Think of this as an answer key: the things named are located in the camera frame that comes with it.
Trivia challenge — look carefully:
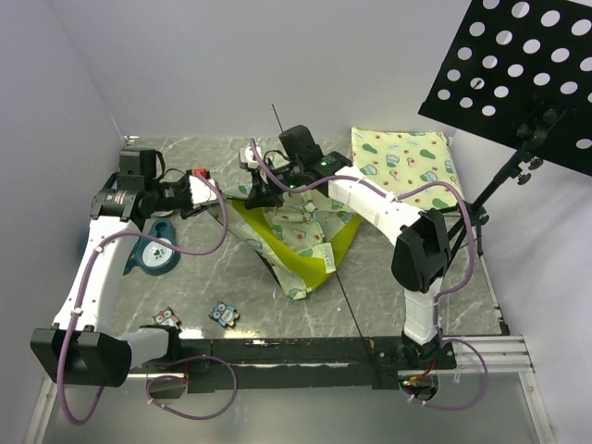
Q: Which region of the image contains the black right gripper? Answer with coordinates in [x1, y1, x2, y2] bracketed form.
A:
[245, 160, 304, 209]

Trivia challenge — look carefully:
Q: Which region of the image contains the green patterned pet tent fabric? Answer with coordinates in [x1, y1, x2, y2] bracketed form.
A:
[223, 184, 362, 301]

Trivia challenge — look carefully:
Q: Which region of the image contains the black tent pole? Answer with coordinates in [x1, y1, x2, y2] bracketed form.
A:
[271, 104, 376, 371]

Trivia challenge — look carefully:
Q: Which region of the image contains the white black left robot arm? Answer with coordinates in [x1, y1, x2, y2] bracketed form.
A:
[31, 148, 223, 388]

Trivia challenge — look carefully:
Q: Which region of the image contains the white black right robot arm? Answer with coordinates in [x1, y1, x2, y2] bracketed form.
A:
[239, 125, 450, 369]

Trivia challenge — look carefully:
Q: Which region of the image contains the stainless steel pet bowl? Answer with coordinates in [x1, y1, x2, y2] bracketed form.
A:
[151, 210, 177, 218]

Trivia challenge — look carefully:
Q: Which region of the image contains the teal double pet bowl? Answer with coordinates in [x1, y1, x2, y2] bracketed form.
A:
[123, 218, 180, 276]

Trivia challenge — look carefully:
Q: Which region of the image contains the green patterned tent mat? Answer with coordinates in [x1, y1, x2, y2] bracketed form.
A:
[351, 127, 461, 194]

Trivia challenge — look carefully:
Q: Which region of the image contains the red owl puzzle piece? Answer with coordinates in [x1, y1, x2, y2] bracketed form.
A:
[153, 306, 181, 330]

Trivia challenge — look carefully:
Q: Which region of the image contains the blue owl puzzle piece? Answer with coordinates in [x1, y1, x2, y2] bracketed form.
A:
[209, 301, 240, 328]

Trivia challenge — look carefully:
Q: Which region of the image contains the black music stand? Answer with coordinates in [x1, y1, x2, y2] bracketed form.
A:
[417, 0, 592, 278]

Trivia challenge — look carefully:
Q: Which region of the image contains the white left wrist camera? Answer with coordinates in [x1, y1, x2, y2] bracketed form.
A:
[189, 168, 219, 208]

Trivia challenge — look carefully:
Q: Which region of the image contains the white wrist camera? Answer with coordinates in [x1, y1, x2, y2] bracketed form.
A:
[189, 168, 219, 208]
[238, 145, 265, 173]

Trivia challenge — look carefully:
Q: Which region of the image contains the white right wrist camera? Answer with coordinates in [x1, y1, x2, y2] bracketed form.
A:
[238, 145, 265, 173]

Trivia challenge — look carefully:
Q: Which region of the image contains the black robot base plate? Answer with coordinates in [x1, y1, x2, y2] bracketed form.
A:
[180, 336, 457, 389]

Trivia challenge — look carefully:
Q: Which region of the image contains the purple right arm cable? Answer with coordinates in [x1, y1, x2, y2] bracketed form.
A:
[249, 138, 489, 413]

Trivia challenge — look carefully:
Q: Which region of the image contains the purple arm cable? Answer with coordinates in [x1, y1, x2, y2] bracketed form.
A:
[57, 178, 238, 426]
[249, 138, 489, 413]

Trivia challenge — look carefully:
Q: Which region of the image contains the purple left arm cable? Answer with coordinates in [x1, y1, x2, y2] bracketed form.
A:
[57, 178, 238, 426]

